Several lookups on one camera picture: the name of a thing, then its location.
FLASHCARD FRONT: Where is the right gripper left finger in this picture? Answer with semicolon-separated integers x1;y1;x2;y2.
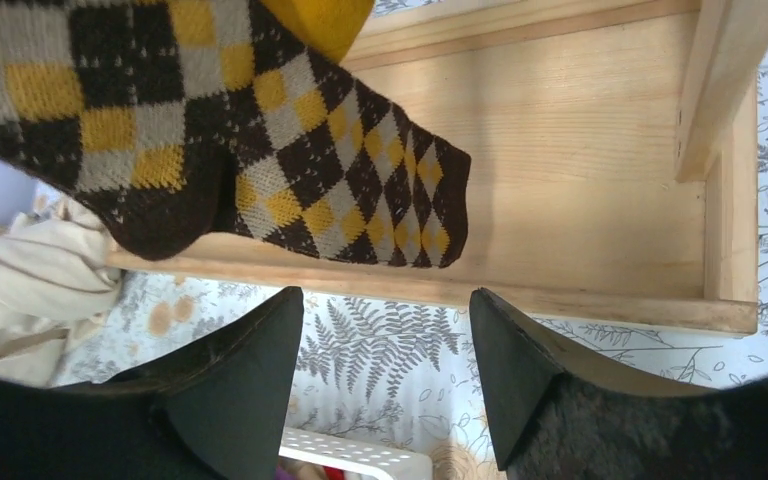
0;287;304;479

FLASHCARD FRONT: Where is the white plastic basket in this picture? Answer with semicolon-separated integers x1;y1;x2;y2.
279;427;433;480

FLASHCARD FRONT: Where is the mustard yellow sock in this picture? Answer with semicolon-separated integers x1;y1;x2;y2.
262;0;375;63

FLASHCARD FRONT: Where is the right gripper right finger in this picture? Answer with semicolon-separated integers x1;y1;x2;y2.
469;288;768;479

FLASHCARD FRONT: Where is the brown yellow argyle sock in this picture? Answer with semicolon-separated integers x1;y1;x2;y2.
0;1;471;268

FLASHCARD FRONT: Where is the beige crumpled cloth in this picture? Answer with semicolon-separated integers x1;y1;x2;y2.
0;198;122;387

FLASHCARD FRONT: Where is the wooden hanging rack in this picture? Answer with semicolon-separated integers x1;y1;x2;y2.
108;1;768;335

